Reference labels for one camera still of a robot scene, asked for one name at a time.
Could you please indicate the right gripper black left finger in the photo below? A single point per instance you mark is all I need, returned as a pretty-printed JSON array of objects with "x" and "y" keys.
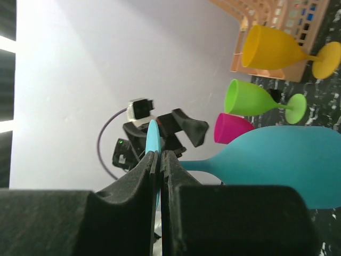
[{"x": 118, "y": 220}]

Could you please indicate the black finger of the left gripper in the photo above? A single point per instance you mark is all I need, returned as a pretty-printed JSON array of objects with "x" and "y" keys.
[{"x": 194, "y": 129}]

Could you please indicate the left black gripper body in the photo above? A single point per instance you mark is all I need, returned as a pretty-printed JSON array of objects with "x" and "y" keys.
[{"x": 167, "y": 126}]

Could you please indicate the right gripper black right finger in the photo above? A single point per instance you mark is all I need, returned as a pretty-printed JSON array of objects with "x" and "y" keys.
[{"x": 231, "y": 220}]

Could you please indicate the magenta wine glass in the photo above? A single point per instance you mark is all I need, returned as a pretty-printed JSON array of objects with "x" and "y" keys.
[{"x": 229, "y": 127}]

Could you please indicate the green wine glass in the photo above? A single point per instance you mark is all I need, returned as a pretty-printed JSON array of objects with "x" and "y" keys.
[{"x": 248, "y": 99}]

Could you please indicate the yellow-orange wine glass front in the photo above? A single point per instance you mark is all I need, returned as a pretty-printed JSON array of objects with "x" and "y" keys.
[{"x": 270, "y": 49}]

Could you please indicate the cyan wine glass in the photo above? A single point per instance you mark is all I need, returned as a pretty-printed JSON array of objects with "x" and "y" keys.
[{"x": 305, "y": 158}]

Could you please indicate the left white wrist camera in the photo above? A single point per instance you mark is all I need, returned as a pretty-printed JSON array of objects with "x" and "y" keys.
[{"x": 139, "y": 111}]

